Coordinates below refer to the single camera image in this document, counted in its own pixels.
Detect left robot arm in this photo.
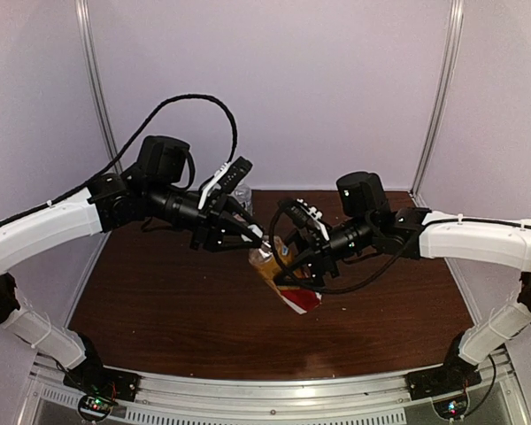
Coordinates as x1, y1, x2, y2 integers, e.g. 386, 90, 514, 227
0, 135, 263, 393

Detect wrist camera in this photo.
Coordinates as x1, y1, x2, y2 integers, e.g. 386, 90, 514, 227
296, 198, 329, 241
197, 156, 253, 210

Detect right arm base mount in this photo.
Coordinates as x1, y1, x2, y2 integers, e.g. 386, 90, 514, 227
405, 332, 481, 421

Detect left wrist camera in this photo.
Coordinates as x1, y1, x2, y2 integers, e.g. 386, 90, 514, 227
197, 156, 253, 210

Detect aluminium frame post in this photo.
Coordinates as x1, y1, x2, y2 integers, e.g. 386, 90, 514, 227
74, 0, 118, 159
410, 0, 465, 204

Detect black braided cable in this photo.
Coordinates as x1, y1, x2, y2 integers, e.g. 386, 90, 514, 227
0, 93, 239, 236
269, 199, 531, 296

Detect brown tea bottle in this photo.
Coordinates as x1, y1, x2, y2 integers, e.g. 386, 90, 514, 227
249, 239, 322, 314

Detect left black braided cable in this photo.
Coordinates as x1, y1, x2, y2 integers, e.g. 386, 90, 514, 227
0, 93, 239, 236

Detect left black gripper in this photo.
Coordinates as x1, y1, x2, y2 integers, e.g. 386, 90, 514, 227
147, 179, 265, 251

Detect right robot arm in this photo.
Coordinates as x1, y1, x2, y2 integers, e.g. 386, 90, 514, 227
269, 172, 531, 391

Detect right black braided cable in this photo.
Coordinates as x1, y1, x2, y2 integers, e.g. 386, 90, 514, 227
269, 199, 531, 296

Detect left aluminium frame post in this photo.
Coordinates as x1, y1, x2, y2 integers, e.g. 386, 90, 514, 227
74, 0, 118, 159

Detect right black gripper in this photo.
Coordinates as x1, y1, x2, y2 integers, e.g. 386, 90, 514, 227
266, 214, 375, 289

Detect right aluminium frame post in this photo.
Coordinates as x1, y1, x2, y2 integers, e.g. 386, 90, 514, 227
410, 0, 465, 204

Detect front aluminium rail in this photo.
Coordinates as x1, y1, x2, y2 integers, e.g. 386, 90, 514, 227
26, 367, 527, 425

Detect clear water bottle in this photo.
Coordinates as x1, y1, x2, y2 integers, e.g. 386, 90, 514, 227
232, 181, 253, 215

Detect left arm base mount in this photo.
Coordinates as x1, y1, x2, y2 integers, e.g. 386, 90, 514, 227
57, 333, 140, 423

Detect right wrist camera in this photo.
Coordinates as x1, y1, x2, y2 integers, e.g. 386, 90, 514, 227
296, 198, 329, 241

